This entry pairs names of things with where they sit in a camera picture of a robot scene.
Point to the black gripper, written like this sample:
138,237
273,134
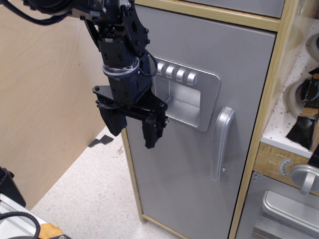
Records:
132,96

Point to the silver fridge door handle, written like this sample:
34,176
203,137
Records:
222,127

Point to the grey toy fridge door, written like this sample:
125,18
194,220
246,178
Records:
173,178

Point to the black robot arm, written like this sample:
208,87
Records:
121,39

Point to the black floor tape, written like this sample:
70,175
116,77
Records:
103,140

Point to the silver ice dispenser panel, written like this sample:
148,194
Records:
190,93

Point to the plywood board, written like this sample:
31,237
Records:
48,114

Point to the wooden toy kitchen cabinet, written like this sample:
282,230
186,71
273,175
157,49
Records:
290,31

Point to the white speckled toy countertop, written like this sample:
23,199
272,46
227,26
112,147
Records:
281,120

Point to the grey toy oven door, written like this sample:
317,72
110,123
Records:
275,210

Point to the grey freezer door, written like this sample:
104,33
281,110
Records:
271,8

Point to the silver oven knob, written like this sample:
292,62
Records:
305,177

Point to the aluminium frame rail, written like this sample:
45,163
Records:
16,226

